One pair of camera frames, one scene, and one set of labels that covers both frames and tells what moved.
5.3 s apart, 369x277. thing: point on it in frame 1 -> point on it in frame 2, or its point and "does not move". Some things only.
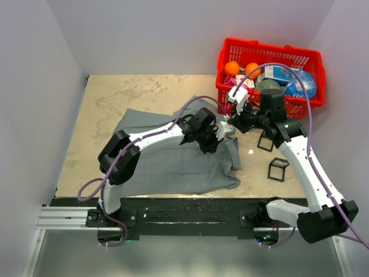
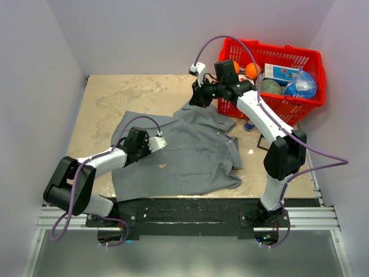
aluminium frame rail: [57, 218] does not move
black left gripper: [212, 146] -> [147, 151]
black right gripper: [237, 120] -> [199, 98]
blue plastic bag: [294, 88] does not move
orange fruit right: [249, 67] does not move
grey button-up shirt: [177, 168] does not move
